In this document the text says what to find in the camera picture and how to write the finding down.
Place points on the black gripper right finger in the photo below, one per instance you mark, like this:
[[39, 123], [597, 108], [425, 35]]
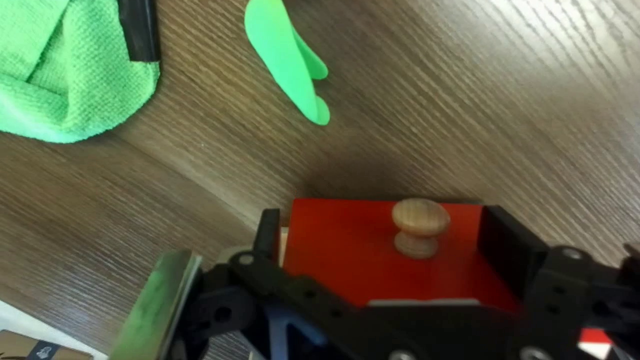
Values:
[[511, 250]]

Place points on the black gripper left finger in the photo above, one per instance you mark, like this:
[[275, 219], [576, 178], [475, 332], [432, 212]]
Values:
[[268, 236]]

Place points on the red drawer with wooden knob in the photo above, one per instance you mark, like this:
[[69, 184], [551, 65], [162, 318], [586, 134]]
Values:
[[333, 250]]

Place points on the orange plush carrot toy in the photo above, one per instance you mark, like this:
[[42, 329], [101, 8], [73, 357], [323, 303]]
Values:
[[286, 60]]

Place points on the green microfiber cloth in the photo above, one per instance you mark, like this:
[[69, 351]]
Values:
[[60, 72]]

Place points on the brown cardboard box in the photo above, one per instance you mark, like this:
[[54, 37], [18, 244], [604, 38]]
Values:
[[26, 345]]

